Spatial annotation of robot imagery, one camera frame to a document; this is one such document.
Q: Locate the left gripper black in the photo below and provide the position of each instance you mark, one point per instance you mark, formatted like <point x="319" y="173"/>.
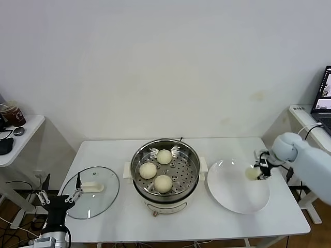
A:
<point x="57" y="209"/>

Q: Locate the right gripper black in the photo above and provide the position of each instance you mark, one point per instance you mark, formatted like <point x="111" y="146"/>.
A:
<point x="264" y="162"/>

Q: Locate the white steamed baozi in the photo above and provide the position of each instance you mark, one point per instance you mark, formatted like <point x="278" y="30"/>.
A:
<point x="251" y="173"/>
<point x="163" y="184"/>
<point x="164" y="156"/>
<point x="148" y="170"/>

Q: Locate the glass pot lid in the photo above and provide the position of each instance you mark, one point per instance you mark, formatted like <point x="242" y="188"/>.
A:
<point x="103" y="204"/>

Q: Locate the steel steamer basket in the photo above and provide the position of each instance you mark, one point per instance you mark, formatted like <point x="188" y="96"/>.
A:
<point x="183" y="178"/>

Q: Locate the white round plate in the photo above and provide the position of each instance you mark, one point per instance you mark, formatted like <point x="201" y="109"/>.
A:
<point x="232" y="191"/>

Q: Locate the white side table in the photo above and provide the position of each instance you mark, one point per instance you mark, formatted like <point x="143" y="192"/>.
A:
<point x="28" y="139"/>

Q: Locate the white desk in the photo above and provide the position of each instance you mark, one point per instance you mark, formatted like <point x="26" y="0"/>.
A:
<point x="301" y="117"/>

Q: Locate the round dark grey disc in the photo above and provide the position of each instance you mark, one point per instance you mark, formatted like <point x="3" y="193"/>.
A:
<point x="19" y="131"/>

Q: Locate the white desk label sticker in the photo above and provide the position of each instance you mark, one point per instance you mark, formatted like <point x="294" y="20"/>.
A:
<point x="299" y="108"/>

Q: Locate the iced coffee plastic cup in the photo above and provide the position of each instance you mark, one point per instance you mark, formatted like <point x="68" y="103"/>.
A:
<point x="16" y="117"/>

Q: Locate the cream electric cooker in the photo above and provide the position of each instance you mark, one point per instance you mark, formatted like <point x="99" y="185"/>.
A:
<point x="165" y="206"/>

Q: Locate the open black laptop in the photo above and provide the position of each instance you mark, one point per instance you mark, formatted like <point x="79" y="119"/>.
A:
<point x="326" y="85"/>

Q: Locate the white wall outlet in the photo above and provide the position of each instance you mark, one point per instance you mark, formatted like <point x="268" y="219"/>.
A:
<point x="38" y="172"/>

